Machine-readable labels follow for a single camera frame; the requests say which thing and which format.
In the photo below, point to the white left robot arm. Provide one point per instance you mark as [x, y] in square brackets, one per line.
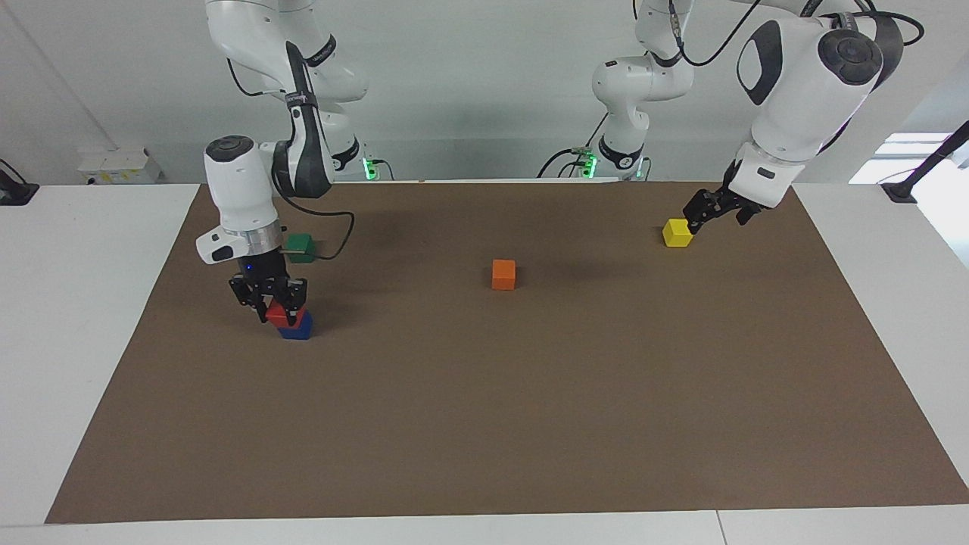
[795, 98]

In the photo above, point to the black table clamp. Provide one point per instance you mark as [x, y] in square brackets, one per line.
[15, 193]

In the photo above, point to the green wooden block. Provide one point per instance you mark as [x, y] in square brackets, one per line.
[303, 250]

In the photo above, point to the black camera stand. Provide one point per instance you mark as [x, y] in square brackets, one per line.
[920, 170]

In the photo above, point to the brown table mat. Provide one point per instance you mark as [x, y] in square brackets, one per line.
[530, 416]

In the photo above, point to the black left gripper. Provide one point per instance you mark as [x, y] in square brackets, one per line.
[743, 208]

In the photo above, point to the orange wooden block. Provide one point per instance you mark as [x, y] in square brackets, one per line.
[503, 275]

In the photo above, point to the white power box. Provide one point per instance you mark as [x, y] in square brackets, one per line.
[121, 166]

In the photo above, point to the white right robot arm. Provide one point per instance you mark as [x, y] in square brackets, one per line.
[238, 189]

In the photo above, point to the yellow wooden block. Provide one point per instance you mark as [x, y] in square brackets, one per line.
[676, 235]

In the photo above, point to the red wooden block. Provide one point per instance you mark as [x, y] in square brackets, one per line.
[281, 318]

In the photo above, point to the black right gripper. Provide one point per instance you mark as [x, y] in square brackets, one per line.
[265, 274]

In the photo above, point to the blue wooden block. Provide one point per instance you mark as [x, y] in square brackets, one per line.
[300, 331]

